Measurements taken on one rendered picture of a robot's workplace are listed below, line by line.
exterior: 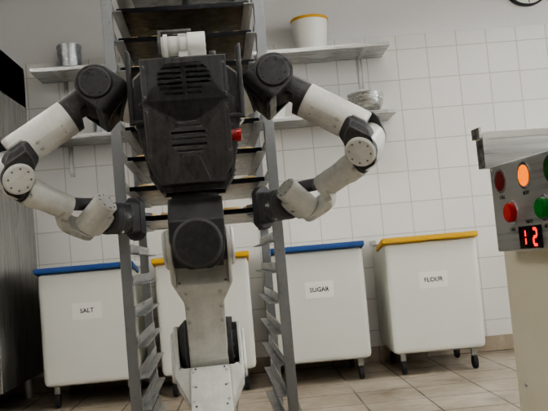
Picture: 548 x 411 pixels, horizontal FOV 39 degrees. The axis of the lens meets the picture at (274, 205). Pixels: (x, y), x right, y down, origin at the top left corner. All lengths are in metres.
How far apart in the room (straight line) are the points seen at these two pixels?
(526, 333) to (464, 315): 3.18
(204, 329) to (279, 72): 0.70
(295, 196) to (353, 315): 2.39
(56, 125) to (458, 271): 2.99
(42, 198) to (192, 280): 0.42
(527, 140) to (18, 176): 1.16
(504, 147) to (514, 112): 4.03
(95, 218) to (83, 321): 2.40
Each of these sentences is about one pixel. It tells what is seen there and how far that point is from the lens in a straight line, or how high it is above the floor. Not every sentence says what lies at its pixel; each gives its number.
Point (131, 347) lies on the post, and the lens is 2.32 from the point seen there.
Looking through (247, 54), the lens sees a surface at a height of 1.40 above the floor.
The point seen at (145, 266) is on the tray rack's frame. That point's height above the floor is 0.73.
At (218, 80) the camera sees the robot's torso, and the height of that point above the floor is 1.14.
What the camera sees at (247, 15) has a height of 1.49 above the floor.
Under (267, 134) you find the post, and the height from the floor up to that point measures 1.09.
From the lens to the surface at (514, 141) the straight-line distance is 1.37.
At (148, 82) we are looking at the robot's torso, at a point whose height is 1.14.
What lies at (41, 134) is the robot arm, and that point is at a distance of 1.95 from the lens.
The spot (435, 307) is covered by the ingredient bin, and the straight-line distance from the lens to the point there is 4.48.
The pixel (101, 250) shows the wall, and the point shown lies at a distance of 5.09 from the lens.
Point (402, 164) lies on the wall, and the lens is 5.14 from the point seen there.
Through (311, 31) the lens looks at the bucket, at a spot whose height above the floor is 2.09.
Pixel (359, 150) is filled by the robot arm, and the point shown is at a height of 0.96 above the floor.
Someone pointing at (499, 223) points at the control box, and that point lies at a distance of 1.31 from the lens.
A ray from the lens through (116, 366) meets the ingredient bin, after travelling 4.45.
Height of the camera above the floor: 0.72
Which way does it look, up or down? 4 degrees up
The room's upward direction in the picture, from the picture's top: 5 degrees counter-clockwise
